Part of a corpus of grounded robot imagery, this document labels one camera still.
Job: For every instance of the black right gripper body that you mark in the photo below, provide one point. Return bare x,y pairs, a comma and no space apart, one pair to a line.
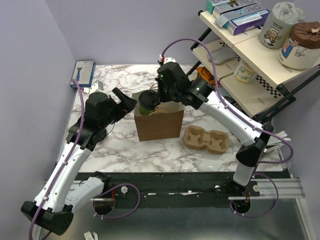
166,94

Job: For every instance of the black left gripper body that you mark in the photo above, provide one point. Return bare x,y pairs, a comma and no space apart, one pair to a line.
115,112

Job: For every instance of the green paper cup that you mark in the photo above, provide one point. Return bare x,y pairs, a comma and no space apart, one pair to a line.
145,112

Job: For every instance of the black plastic cup lid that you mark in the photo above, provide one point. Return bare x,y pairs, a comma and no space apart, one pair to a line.
149,99

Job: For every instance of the brown paper bag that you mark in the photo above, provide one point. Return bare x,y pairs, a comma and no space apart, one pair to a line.
163,123

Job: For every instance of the brown cardboard cup carrier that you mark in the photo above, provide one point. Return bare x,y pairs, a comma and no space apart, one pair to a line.
214,141

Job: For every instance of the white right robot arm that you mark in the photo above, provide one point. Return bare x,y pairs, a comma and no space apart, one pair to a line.
248,132

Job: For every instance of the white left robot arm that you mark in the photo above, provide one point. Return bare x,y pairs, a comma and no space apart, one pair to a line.
54,207

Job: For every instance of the orange brown snack bag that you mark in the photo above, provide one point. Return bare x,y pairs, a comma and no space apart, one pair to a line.
204,73

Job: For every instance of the blue razor package box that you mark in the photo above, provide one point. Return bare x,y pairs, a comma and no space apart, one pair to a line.
83,73

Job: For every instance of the blue snack package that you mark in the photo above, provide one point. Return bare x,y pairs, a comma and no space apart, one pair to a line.
237,106

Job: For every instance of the grey stone-shaped pouch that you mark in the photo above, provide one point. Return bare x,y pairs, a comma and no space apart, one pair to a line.
222,55

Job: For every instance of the white printed mug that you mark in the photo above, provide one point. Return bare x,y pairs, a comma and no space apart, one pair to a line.
243,73

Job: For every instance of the beige black folding shelf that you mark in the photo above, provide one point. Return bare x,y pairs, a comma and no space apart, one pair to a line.
274,88

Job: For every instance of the grey toothpaste box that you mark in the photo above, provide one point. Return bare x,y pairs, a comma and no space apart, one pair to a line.
225,12

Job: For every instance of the purple toothpaste box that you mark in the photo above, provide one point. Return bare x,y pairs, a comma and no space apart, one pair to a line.
248,22

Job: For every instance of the grey tissue paper roll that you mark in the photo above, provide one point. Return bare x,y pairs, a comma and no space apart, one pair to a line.
279,24

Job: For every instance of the white plastic scrap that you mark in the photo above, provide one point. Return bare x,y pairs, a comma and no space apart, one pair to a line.
91,236

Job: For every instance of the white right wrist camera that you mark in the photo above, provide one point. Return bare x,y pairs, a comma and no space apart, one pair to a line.
163,60

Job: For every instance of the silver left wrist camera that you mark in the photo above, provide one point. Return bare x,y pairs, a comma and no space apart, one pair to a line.
97,86

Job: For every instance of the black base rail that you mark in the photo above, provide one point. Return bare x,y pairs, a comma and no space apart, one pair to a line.
163,190

